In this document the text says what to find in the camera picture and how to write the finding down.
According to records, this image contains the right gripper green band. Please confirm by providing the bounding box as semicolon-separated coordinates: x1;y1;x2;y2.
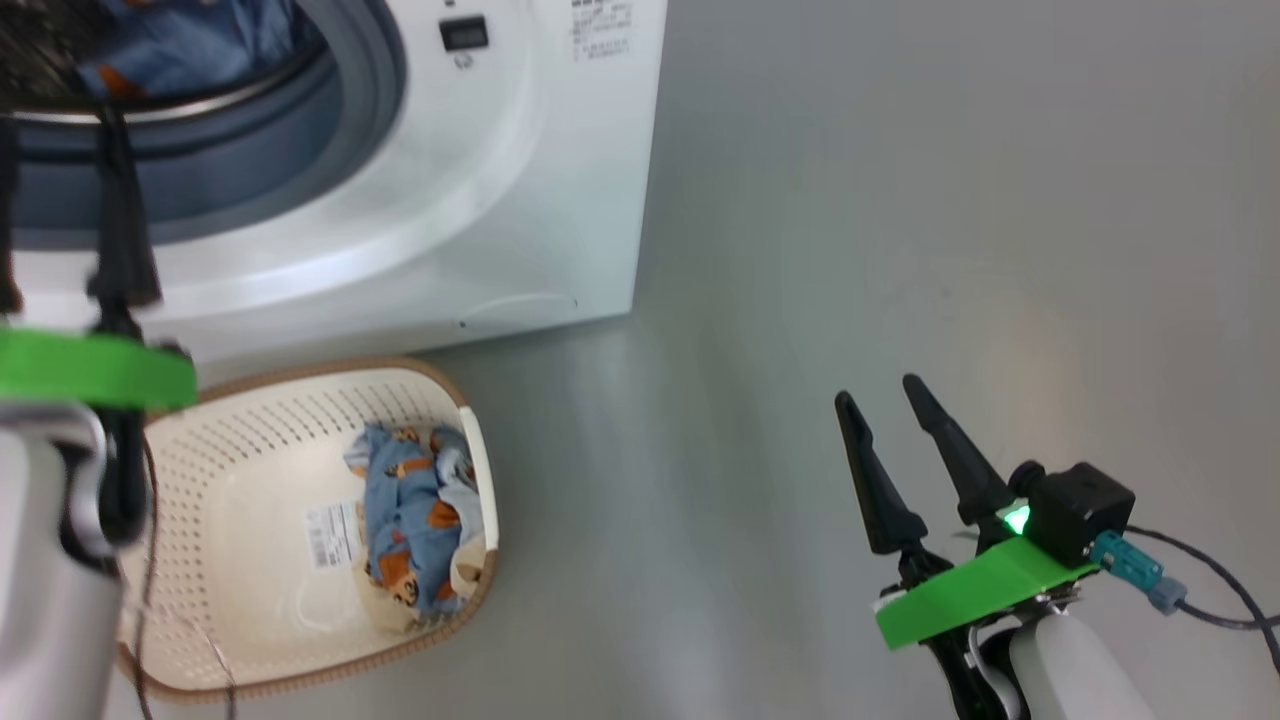
835;374;1101;651

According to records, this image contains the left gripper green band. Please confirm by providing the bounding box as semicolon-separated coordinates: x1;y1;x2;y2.
0;100;198;411

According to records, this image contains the blue garment with orange print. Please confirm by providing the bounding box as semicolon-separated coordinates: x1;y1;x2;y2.
80;0;301;101

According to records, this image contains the white washing machine body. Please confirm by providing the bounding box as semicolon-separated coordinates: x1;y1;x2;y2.
0;0;669;366

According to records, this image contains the white product sticker inside basket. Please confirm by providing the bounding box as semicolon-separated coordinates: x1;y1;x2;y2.
305;500;366;571

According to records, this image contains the cream perforated basket brown rim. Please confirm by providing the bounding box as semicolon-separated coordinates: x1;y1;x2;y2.
115;358;501;701

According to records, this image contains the round white filter cover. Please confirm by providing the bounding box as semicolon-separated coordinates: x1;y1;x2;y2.
455;292;579;329

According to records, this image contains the black cable with teal connector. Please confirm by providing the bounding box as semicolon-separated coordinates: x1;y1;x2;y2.
1090;525;1280;673

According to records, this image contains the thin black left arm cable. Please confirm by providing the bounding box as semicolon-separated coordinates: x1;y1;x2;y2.
132;430;237;720

